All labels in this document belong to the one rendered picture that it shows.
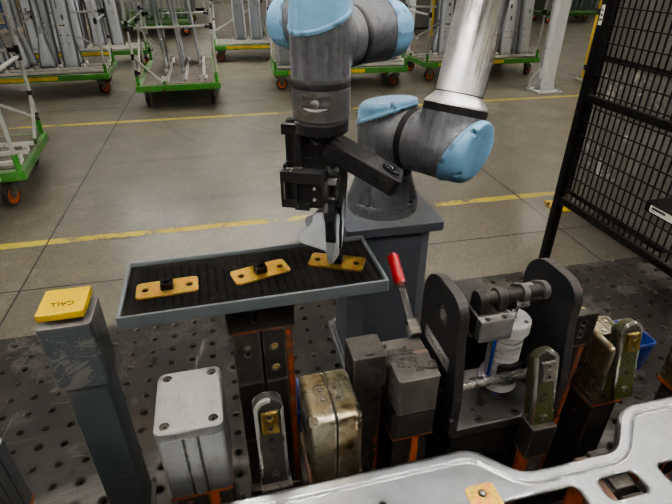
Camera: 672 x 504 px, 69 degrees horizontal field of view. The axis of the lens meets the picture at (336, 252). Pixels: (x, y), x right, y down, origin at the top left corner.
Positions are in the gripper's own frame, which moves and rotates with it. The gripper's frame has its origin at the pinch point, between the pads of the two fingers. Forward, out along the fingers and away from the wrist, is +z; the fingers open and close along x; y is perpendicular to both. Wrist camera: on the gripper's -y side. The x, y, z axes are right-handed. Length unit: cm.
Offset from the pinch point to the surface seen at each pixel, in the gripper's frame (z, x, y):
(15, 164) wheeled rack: 85, -218, 271
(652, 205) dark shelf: 15, -63, -70
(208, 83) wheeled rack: 91, -517, 257
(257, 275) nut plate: 1.5, 6.1, 10.7
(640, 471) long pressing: 17.8, 16.9, -42.3
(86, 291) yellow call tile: 1.8, 14.0, 33.0
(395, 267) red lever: 3.3, -2.7, -8.8
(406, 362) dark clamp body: 10.1, 10.9, -11.8
